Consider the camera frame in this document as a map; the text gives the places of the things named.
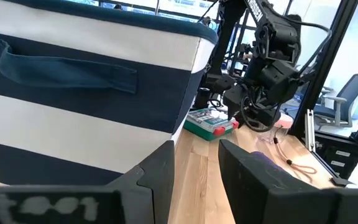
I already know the black drawer cabinet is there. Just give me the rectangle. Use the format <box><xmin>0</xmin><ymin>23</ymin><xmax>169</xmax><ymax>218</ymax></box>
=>
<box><xmin>315</xmin><ymin>141</ymin><xmax>358</xmax><ymax>180</ymax></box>

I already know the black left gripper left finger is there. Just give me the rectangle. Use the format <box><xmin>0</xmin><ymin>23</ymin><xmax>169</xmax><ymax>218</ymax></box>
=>
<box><xmin>106</xmin><ymin>140</ymin><xmax>176</xmax><ymax>224</ymax></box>

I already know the grey office chair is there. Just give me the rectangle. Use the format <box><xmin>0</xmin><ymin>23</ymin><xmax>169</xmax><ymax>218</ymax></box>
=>
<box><xmin>314</xmin><ymin>73</ymin><xmax>358</xmax><ymax>128</ymax></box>

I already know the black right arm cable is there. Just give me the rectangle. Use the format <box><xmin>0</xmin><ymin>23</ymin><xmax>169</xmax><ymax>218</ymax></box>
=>
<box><xmin>290</xmin><ymin>18</ymin><xmax>334</xmax><ymax>75</ymax></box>

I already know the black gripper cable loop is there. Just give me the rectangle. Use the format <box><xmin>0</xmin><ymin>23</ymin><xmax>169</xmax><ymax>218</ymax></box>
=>
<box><xmin>240</xmin><ymin>93</ymin><xmax>282</xmax><ymax>133</ymax></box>

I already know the black aluminium rig frame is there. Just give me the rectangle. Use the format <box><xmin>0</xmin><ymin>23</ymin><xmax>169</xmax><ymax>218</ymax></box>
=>
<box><xmin>289</xmin><ymin>0</ymin><xmax>358</xmax><ymax>187</ymax></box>

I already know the silver metal bracket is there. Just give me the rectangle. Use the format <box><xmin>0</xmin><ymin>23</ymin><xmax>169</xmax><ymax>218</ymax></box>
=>
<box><xmin>305</xmin><ymin>108</ymin><xmax>316</xmax><ymax>152</ymax></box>

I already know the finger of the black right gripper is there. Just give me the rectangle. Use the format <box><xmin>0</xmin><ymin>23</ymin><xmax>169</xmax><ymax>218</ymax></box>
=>
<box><xmin>211</xmin><ymin>74</ymin><xmax>236</xmax><ymax>94</ymax></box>
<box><xmin>223</xmin><ymin>84</ymin><xmax>248</xmax><ymax>121</ymax></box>

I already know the navy white striped fabric basket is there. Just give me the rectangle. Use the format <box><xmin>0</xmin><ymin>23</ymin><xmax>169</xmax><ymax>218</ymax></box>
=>
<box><xmin>0</xmin><ymin>0</ymin><xmax>219</xmax><ymax>187</ymax></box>

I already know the green box with red latches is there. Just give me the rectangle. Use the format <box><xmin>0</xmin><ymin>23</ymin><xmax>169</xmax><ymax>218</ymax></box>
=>
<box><xmin>183</xmin><ymin>108</ymin><xmax>241</xmax><ymax>141</ymax></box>

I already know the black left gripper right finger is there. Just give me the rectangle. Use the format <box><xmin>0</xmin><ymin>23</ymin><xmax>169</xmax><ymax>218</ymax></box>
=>
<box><xmin>218</xmin><ymin>139</ymin><xmax>338</xmax><ymax>224</ymax></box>

